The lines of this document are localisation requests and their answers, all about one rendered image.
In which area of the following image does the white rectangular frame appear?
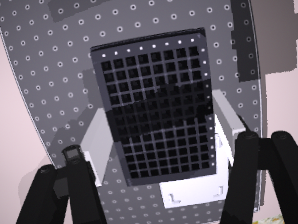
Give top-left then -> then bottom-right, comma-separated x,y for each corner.
160,127 -> 228,208

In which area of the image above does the black well plate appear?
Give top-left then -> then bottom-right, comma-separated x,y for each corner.
90,28 -> 217,187

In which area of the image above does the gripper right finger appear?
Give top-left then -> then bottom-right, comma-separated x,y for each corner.
212,89 -> 298,224

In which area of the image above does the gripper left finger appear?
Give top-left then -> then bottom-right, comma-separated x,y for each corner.
16,108 -> 113,224

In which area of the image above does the grey perforated plate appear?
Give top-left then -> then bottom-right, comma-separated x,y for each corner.
0,0 -> 263,224

